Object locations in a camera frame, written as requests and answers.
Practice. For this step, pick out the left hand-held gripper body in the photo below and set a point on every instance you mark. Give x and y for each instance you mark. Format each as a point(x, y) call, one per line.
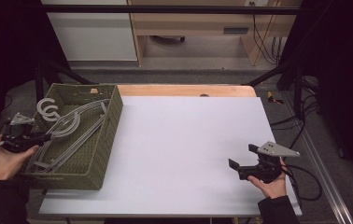
point(17, 140)

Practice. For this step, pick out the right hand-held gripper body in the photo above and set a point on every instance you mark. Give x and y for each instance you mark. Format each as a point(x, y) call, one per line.
point(268, 171)

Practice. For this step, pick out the green woven basket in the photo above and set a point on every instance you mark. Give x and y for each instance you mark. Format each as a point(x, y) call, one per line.
point(72, 180)

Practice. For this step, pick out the person's right hand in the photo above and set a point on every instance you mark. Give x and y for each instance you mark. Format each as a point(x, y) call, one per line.
point(274, 188)

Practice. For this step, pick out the person's left hand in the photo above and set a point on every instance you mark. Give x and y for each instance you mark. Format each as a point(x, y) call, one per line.
point(8, 165)

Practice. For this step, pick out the yellow and black tool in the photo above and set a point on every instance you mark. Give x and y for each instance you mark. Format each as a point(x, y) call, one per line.
point(271, 98)

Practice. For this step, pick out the dark table grommet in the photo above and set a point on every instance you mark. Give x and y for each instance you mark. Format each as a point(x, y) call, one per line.
point(204, 95)

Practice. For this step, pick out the black curtain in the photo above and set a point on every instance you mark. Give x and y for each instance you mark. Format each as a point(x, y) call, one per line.
point(345, 62)
point(6, 46)

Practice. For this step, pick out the white cabinet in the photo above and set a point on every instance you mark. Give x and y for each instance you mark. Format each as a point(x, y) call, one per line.
point(93, 37)

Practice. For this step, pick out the light wooden desk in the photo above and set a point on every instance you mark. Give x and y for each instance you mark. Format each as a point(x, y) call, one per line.
point(180, 21)

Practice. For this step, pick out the black metal frame strut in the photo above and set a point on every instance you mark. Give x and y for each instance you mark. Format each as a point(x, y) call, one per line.
point(39, 84)
point(297, 87)

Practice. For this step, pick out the aluminium floor rail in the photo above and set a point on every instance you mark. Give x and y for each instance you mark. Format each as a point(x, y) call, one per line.
point(339, 211)

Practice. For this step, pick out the black horizontal frame bar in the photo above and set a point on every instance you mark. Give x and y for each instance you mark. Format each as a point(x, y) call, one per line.
point(165, 9)

